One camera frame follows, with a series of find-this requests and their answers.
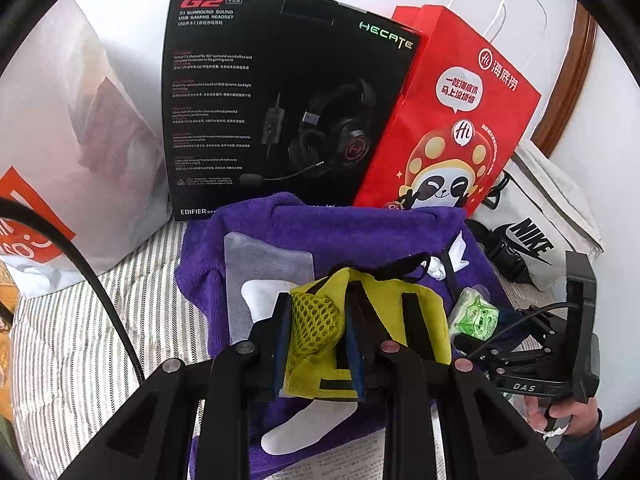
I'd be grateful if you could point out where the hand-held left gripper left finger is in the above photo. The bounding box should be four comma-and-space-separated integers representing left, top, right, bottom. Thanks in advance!
57, 292, 296, 480

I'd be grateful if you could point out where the clear plastic bag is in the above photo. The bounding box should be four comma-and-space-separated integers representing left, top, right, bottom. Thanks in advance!
223, 232, 316, 347

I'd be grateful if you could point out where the black cable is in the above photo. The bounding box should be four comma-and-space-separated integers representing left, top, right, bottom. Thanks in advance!
0, 197, 149, 379

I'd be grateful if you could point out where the yellow and black mesh pouch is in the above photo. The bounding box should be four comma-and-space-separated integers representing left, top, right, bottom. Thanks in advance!
282, 267, 454, 402

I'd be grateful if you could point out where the white plastic shopping bag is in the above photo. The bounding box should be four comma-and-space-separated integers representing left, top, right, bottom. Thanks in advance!
0, 0, 174, 297

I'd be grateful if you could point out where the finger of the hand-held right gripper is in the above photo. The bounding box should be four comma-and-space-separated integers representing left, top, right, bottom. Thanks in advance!
452, 332, 557, 377
495, 305, 570, 343

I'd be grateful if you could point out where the purple towel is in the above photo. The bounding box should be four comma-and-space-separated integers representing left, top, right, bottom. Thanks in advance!
175, 191, 507, 477

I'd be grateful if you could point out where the person's right forearm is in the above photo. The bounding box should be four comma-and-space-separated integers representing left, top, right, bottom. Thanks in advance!
542, 407, 609, 480

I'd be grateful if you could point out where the white waist bag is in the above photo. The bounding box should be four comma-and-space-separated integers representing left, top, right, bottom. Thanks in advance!
469, 140, 607, 292

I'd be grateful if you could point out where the red paper bag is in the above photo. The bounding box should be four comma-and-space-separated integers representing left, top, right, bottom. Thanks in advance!
350, 0, 544, 221

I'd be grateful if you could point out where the black elastic strap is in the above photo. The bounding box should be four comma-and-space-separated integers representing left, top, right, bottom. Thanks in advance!
326, 247, 464, 307

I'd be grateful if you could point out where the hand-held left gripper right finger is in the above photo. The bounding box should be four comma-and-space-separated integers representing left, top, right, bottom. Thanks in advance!
346, 290, 576, 480

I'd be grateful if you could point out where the brown wooden frame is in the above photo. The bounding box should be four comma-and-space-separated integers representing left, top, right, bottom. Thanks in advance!
529, 2, 599, 159

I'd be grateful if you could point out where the black headset box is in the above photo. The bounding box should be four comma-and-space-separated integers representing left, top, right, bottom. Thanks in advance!
162, 0, 424, 222

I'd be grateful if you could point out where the person's right hand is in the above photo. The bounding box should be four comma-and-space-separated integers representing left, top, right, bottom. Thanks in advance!
525, 395, 604, 442

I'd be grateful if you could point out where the green frog print tissue pack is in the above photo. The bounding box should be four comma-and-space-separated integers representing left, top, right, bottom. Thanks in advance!
446, 287, 504, 342

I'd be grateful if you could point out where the white sock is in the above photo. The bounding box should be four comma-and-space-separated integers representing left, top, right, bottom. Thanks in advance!
240, 280, 354, 457

